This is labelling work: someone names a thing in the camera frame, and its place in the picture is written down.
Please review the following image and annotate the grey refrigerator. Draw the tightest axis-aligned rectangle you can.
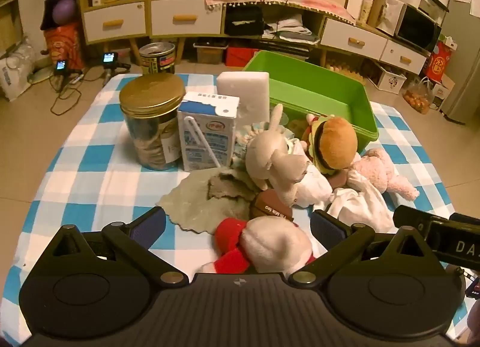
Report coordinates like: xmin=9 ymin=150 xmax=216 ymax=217
xmin=439 ymin=0 xmax=480 ymax=123

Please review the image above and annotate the purple ball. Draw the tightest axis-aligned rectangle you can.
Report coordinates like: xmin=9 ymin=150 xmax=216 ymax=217
xmin=52 ymin=0 xmax=77 ymax=23

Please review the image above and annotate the blue white milk carton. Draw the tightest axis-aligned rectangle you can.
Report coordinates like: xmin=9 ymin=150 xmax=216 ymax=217
xmin=177 ymin=91 xmax=241 ymax=172

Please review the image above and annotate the white crate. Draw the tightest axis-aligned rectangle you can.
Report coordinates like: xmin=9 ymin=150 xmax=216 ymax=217
xmin=375 ymin=64 xmax=407 ymax=91

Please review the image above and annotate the grey-green cloth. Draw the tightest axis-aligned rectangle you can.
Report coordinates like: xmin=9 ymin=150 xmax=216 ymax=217
xmin=157 ymin=169 xmax=263 ymax=235

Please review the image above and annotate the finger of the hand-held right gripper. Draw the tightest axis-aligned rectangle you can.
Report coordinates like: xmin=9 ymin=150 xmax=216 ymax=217
xmin=394 ymin=205 xmax=436 ymax=237

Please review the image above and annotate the hamburger plush with white body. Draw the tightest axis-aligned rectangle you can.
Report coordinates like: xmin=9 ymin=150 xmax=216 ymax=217
xmin=296 ymin=115 xmax=359 ymax=209

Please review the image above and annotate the black bag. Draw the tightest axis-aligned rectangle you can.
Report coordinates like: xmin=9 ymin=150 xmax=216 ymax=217
xmin=225 ymin=6 xmax=264 ymax=36

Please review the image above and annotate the white foam block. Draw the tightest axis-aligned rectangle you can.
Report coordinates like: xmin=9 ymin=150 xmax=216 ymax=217
xmin=217 ymin=70 xmax=271 ymax=126

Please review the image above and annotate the white cabinet drawer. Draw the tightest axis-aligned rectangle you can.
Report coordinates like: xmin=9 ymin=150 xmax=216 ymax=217
xmin=83 ymin=2 xmax=146 ymax=42
xmin=320 ymin=17 xmax=387 ymax=59
xmin=380 ymin=40 xmax=428 ymax=75
xmin=150 ymin=0 xmax=223 ymax=36

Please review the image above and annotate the pink plush with white dress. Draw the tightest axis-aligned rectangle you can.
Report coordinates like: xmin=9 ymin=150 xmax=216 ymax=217
xmin=324 ymin=148 xmax=420 ymax=233

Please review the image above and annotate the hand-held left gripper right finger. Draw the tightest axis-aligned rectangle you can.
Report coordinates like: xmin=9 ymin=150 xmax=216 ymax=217
xmin=289 ymin=210 xmax=432 ymax=288

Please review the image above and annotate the red gift box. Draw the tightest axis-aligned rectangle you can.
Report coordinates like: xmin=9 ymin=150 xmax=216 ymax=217
xmin=427 ymin=36 xmax=458 ymax=85

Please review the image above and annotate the egg tray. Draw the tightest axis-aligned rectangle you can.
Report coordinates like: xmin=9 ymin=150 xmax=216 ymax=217
xmin=324 ymin=62 xmax=366 ymax=84

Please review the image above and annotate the glass jar with gold lid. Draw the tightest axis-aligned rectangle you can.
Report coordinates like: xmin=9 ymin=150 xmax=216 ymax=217
xmin=119 ymin=73 xmax=187 ymax=171

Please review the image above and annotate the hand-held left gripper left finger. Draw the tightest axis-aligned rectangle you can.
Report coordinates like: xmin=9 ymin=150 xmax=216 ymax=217
xmin=52 ymin=206 xmax=188 ymax=288

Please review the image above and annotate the bag of oranges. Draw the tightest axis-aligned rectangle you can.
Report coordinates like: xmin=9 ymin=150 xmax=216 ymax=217
xmin=403 ymin=77 xmax=433 ymax=113

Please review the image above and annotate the white plastic bag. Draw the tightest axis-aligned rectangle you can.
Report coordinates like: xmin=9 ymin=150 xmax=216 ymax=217
xmin=0 ymin=37 xmax=38 ymax=102

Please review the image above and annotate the stack of papers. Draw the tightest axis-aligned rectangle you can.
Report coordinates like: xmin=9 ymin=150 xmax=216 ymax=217
xmin=262 ymin=13 xmax=319 ymax=45

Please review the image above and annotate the red storage box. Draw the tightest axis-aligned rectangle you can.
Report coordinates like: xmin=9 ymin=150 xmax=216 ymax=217
xmin=225 ymin=47 xmax=259 ymax=66

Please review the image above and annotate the red orange box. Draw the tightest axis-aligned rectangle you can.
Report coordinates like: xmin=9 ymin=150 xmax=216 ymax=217
xmin=43 ymin=21 xmax=85 ymax=70

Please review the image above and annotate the metal tin can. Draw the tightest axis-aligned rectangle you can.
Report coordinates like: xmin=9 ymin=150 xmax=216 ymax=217
xmin=139 ymin=43 xmax=176 ymax=75

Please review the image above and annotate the blue white checkered blanket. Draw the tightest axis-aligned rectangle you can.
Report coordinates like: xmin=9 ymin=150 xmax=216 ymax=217
xmin=0 ymin=73 xmax=469 ymax=342

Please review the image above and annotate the black floor cable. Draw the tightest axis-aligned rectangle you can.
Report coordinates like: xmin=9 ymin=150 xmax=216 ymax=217
xmin=50 ymin=66 xmax=109 ymax=115

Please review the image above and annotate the green plastic bin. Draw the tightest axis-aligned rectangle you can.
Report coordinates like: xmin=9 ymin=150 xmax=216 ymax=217
xmin=242 ymin=50 xmax=379 ymax=154

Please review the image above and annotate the grey rabbit plush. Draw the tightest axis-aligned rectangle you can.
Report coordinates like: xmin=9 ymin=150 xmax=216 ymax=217
xmin=232 ymin=103 xmax=312 ymax=208

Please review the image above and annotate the clear plastic storage box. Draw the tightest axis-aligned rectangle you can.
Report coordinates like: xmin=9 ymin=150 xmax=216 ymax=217
xmin=194 ymin=43 xmax=229 ymax=65

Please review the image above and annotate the wooden cabinet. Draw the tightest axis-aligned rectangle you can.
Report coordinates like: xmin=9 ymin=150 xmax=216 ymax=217
xmin=77 ymin=0 xmax=432 ymax=76

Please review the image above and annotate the white plush with red scarf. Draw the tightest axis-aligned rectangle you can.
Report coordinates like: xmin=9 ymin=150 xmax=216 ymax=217
xmin=200 ymin=216 xmax=316 ymax=276

